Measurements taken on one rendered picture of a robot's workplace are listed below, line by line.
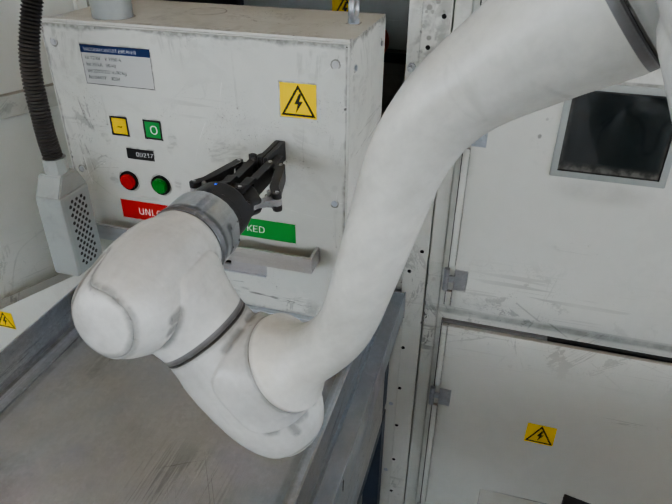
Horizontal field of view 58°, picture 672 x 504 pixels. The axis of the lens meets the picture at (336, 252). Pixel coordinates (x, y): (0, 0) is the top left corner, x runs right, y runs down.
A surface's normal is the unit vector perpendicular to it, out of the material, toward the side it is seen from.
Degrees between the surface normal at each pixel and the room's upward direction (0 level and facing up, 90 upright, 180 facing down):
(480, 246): 90
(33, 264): 90
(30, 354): 90
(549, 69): 107
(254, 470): 0
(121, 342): 90
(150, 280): 41
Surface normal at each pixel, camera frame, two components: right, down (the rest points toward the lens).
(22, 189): 0.77, 0.33
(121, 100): -0.29, 0.50
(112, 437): 0.00, -0.85
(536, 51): -0.49, 0.53
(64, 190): 0.96, 0.15
